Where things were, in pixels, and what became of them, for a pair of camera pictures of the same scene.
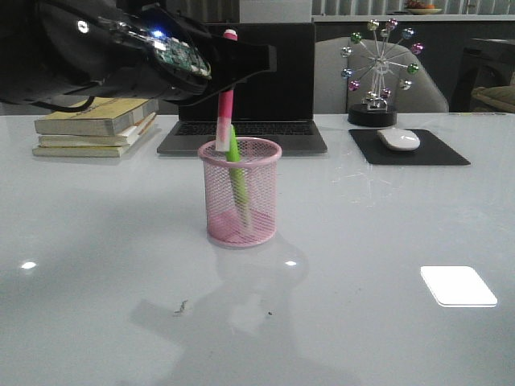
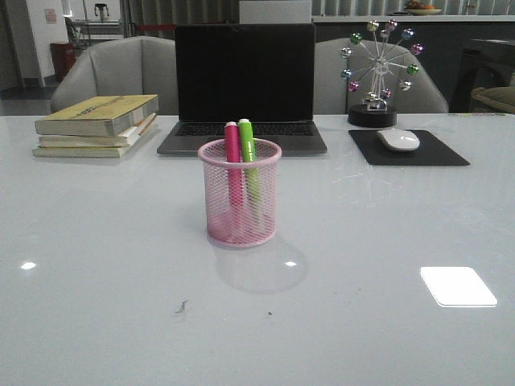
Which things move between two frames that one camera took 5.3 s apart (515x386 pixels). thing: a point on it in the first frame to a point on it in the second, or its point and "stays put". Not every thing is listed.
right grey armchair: x=347 y=71 stays put
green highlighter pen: x=239 y=176 to x=246 y=151
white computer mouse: x=399 y=140 stays put
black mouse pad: x=430 y=150 stays put
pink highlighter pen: x=224 y=117 to x=234 y=170
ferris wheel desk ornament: x=373 y=66 stays put
